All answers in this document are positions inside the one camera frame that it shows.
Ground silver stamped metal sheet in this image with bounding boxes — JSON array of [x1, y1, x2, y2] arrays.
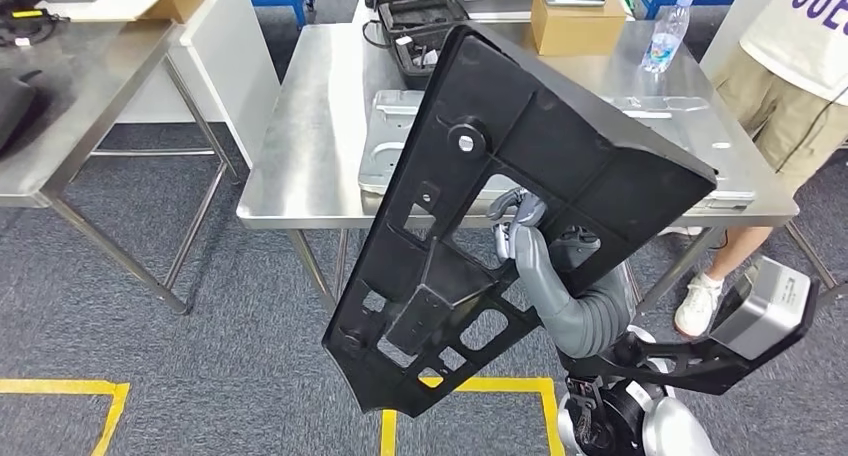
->
[[357, 88, 758, 211]]

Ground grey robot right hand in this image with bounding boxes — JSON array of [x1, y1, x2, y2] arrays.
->
[[486, 187, 636, 320]]

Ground black moulded floor panel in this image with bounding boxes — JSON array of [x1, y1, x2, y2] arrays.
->
[[0, 68, 53, 156]]

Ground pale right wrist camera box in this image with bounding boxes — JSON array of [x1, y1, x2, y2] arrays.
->
[[710, 255, 814, 362]]

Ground clear plastic water bottle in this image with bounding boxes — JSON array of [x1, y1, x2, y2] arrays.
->
[[641, 0, 695, 75]]

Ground black plastic car trim panel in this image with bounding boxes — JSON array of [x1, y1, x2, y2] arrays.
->
[[322, 22, 719, 419]]

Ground black bag with cables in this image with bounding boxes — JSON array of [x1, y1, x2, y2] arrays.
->
[[0, 0, 71, 49]]

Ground black open tool case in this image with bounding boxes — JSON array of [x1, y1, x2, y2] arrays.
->
[[362, 0, 473, 91]]

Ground stainless steel side table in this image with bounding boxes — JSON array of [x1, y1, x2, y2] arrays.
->
[[0, 18, 243, 316]]

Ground person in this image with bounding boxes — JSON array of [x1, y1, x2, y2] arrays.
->
[[659, 0, 848, 340]]

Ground closed brown cardboard box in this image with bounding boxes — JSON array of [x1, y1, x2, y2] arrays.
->
[[529, 0, 628, 58]]

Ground stainless steel workbench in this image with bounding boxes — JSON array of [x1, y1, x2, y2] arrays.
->
[[236, 0, 837, 316]]

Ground yellow floor tape marking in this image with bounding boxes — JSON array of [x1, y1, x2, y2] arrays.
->
[[0, 378, 132, 456]]

